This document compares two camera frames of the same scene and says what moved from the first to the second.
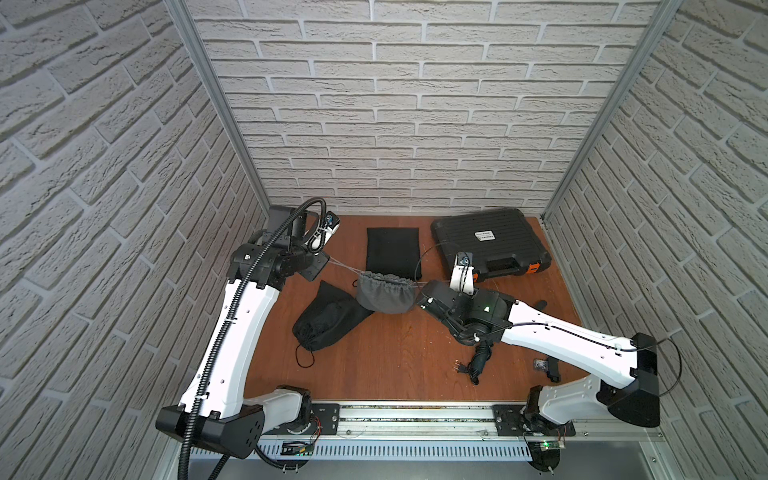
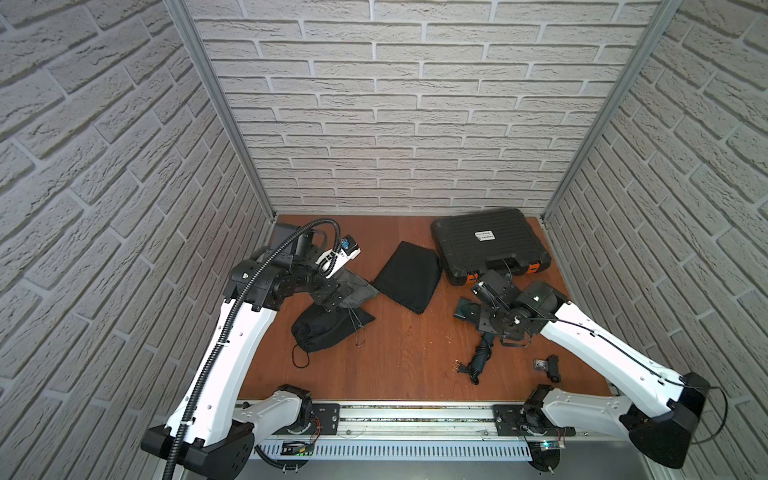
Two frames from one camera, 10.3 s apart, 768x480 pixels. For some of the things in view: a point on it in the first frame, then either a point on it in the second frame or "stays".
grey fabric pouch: [385, 293] → [362, 291]
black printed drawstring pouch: [329, 317] stays
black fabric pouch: [394, 250] → [409, 275]
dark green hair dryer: [482, 353] stays
